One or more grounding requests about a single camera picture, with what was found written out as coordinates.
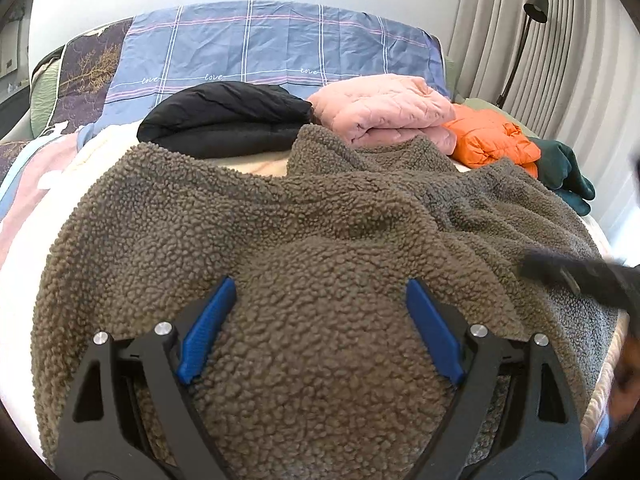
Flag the blue plaid bed sheet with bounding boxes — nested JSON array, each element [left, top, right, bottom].
[[76, 0, 447, 149]]

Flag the brown fleece jacket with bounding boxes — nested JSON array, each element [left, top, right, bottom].
[[31, 124, 622, 472]]

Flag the black floor lamp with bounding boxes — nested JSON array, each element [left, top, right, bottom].
[[497, 0, 550, 110]]

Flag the pink quilted jacket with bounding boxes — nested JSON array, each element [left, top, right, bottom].
[[305, 73, 457, 155]]

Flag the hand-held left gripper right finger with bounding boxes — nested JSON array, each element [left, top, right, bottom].
[[405, 278, 587, 480]]

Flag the grey curtain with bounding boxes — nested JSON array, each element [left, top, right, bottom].
[[447, 0, 640, 237]]

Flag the dark green garment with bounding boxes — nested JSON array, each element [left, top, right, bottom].
[[527, 137, 597, 215]]

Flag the orange puffer jacket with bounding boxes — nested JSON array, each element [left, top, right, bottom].
[[442, 107, 542, 179]]

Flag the dark tree-print blanket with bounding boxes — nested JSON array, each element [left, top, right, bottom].
[[0, 22, 134, 261]]

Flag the black puffer jacket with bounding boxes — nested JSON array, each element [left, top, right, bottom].
[[136, 80, 317, 160]]

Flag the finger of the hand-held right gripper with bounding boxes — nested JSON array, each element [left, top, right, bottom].
[[519, 249, 583, 297]]

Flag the green pillow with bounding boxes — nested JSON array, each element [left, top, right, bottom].
[[29, 44, 67, 137]]

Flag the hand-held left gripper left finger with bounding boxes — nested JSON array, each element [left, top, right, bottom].
[[55, 276, 238, 480]]

